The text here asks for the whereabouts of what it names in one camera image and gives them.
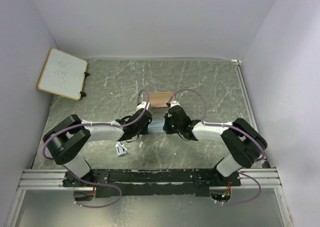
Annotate light blue cleaning cloth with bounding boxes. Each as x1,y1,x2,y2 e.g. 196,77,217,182
148,120,165,134

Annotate pink glasses case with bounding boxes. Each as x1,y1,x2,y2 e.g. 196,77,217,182
149,91,174,108

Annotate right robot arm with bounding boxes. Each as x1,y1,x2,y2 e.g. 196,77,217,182
163,104,268,186

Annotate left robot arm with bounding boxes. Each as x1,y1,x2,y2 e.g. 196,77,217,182
43,108,152,187

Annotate white sunglasses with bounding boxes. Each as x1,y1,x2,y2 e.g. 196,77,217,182
115,141,128,157

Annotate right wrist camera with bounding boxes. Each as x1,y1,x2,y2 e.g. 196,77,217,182
166,100,180,108

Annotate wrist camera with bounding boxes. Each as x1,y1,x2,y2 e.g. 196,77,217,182
166,100,180,108
136,101,151,111

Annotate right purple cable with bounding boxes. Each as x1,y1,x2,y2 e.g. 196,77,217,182
166,88,266,206

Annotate purple cable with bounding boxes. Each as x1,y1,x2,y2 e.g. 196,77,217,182
166,88,266,206
41,89,151,208

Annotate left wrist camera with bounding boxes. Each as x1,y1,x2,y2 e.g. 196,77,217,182
136,101,151,111

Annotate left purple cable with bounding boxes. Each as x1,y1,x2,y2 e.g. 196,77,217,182
41,89,151,208

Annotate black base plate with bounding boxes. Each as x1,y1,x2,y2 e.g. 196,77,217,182
62,168,242,199

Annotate small whiteboard with orange frame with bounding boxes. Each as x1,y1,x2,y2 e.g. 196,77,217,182
37,48,90,101

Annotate aluminium rail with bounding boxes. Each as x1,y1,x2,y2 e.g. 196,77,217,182
18,168,282,190

